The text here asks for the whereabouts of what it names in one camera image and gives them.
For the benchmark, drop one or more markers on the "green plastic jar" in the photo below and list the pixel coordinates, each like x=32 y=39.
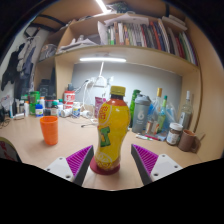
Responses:
x=34 y=100

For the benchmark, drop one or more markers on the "clear glass bottle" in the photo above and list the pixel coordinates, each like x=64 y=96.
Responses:
x=186 y=113

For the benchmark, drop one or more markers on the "hanging clothes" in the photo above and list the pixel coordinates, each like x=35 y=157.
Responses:
x=13 y=66

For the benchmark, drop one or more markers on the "ceiling tube light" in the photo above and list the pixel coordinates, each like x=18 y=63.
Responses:
x=101 y=5

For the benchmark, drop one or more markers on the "blue-labelled white jar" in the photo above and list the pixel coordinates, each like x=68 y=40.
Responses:
x=39 y=111

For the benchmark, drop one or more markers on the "white-lidded brown jar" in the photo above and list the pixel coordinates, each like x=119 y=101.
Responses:
x=174 y=134

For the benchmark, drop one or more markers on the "red and white can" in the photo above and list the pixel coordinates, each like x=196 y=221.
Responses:
x=69 y=98

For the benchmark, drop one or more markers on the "orange plastic cup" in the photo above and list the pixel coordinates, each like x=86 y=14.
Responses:
x=49 y=130

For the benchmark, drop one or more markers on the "black box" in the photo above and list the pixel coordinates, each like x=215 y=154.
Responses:
x=46 y=94

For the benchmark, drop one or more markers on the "brown ceramic mug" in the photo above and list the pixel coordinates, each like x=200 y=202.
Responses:
x=186 y=140

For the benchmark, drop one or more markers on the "white bar desk lamp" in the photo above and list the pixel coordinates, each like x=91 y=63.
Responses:
x=100 y=59

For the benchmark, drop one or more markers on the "green drink bottle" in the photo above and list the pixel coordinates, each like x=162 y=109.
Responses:
x=135 y=96

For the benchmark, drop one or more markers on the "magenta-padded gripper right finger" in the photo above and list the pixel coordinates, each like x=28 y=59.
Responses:
x=148 y=160

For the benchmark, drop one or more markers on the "yellow-capped clear bottle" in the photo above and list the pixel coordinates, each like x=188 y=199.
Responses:
x=156 y=110

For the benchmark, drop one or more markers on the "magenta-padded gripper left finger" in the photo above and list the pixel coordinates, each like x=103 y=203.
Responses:
x=77 y=160

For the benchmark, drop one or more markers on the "magenta packet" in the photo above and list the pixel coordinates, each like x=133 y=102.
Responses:
x=98 y=106

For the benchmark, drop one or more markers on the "yellow juice bottle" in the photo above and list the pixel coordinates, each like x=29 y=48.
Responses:
x=113 y=126

